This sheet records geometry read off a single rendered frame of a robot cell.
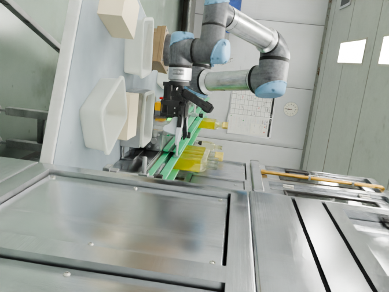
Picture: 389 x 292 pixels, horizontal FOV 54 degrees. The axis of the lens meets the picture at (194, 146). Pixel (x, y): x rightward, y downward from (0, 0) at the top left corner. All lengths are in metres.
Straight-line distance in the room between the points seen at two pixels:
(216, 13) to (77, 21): 0.40
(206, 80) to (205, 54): 0.53
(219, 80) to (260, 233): 1.07
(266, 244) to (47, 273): 0.32
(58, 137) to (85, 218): 0.39
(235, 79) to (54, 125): 0.82
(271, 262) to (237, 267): 0.06
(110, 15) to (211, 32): 0.30
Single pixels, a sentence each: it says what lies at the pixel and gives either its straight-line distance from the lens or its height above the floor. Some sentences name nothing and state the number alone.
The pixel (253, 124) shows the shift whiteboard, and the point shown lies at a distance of 7.71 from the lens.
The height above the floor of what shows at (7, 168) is 0.72.
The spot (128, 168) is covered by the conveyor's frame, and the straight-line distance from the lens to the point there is 1.46.
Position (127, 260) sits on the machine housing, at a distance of 0.54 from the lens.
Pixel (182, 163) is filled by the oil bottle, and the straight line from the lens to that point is 1.77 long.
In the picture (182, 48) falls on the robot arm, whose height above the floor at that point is 1.00.
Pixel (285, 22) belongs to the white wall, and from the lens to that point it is 7.70.
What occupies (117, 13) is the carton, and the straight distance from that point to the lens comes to 1.20.
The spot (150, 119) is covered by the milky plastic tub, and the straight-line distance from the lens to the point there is 1.67.
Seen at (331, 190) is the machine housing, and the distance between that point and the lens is 2.27.
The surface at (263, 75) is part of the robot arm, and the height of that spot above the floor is 1.28.
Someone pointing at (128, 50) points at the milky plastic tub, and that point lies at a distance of 1.48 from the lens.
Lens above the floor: 1.18
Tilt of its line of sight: 5 degrees down
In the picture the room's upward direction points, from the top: 97 degrees clockwise
